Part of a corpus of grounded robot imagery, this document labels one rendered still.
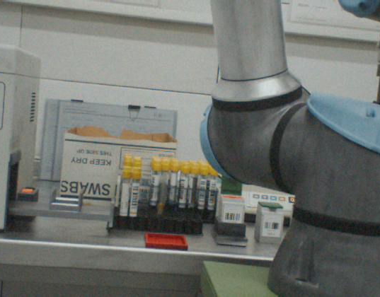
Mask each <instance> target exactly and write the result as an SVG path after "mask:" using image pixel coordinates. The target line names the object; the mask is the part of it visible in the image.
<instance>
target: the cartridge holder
mask: <svg viewBox="0 0 380 297"><path fill-rule="evenodd" d="M211 232H212V235H213V237H214V240H215V241H216V243H217V245H237V246H246V245H248V238H247V237H246V222H245V221H243V223H230V222H223V221H220V220H219V218H218V216H215V221H214V226H212V231H211Z"/></svg>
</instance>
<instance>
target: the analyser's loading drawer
mask: <svg viewBox="0 0 380 297"><path fill-rule="evenodd" d="M56 193H57V187H56V186H54V187H53V188H52V190H51V191H50V203H47V202H23V201H15V200H8V206H7V214H8V215H25V216H41V217H50V218H67V219H83V220H92V221H109V227H113V214H114V207H115V197H112V199H111V203H110V207H102V206H87V205H83V200H84V188H83V189H81V192H80V193H79V198H78V199H72V198H64V197H56Z"/></svg>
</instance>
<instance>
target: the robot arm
mask: <svg viewBox="0 0 380 297"><path fill-rule="evenodd" d="M209 2H210V7H211V12H212V20H213V24H214V36H215V41H216V46H217V59H218V63H219V71H220V76H221V78H220V79H219V81H218V83H217V85H216V86H215V87H213V89H212V91H211V96H212V102H211V103H210V104H209V105H208V106H207V108H206V109H205V112H204V113H203V115H204V116H205V119H204V120H202V121H201V123H200V143H201V149H202V152H203V154H204V156H205V159H206V160H207V162H208V163H209V165H211V167H212V168H213V169H214V170H215V171H217V172H218V173H219V174H221V175H222V176H224V177H229V178H231V179H232V180H235V181H237V182H239V183H241V184H243V185H257V186H259V187H263V188H265V189H271V190H275V191H278V192H282V193H287V194H293V195H295V196H294V208H293V213H292V220H291V223H290V227H289V229H288V230H287V234H286V235H285V237H284V238H283V240H282V243H281V245H280V246H279V248H278V251H277V253H276V254H275V258H274V259H273V261H272V262H271V264H270V271H269V275H268V280H267V287H268V288H269V289H270V290H271V292H273V293H275V295H277V296H279V297H380V64H378V69H377V73H376V76H377V77H379V85H378V91H377V97H376V101H373V102H372V103H368V102H365V101H362V100H358V99H351V98H346V97H344V96H341V95H333V94H329V93H323V92H319V91H314V92H312V93H311V95H310V97H309V99H308V100H307V101H306V103H304V101H303V90H302V83H301V79H300V78H299V77H298V76H295V75H294V74H293V73H292V72H291V71H290V70H289V69H288V68H287V51H286V45H285V38H284V22H283V16H282V5H281V0H209ZM338 3H339V4H340V7H341V8H342V9H344V10H345V11H347V12H348V13H352V14H353V15H354V16H355V17H357V18H367V19H369V20H372V21H378V22H380V0H338ZM376 47H377V48H378V49H379V55H378V63H380V40H379V42H378V43H377V44H376Z"/></svg>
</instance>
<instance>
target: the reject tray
mask: <svg viewBox="0 0 380 297"><path fill-rule="evenodd" d="M145 247H146V248H161V249H179V250H187V249H188V244H187V241H186V240H185V236H184V235H168V234H159V233H145Z"/></svg>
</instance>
